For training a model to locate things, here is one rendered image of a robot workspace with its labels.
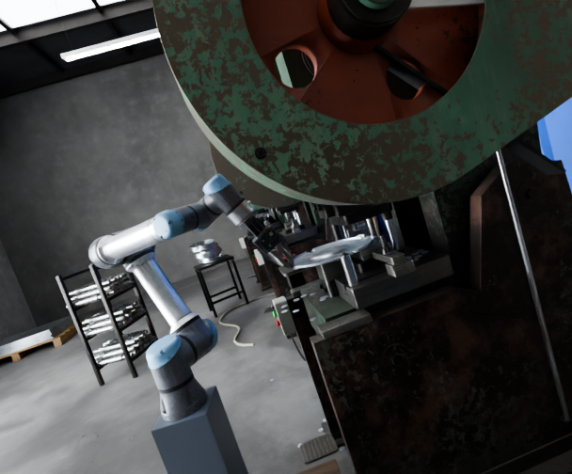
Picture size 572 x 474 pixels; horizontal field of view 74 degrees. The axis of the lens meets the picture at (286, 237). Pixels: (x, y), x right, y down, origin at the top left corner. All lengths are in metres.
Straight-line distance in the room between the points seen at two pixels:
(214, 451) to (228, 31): 1.16
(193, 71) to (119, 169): 7.38
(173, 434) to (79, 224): 7.18
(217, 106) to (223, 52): 0.10
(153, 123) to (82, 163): 1.54
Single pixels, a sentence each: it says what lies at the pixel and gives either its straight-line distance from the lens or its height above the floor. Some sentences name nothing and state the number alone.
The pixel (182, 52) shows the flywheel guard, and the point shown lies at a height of 1.32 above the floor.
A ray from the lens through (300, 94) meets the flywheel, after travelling 0.87.
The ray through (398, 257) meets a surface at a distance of 1.09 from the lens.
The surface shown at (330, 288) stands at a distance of 1.23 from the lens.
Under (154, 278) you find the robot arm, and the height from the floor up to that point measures 0.87.
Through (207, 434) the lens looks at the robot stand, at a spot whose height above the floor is 0.39.
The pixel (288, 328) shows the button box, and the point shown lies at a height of 0.52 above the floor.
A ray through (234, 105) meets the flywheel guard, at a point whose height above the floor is 1.20.
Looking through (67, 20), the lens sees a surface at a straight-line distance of 6.92.
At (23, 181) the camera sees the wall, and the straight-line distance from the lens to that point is 8.72.
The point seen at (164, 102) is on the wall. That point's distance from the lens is 8.19.
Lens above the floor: 1.01
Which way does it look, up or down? 6 degrees down
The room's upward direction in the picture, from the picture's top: 18 degrees counter-clockwise
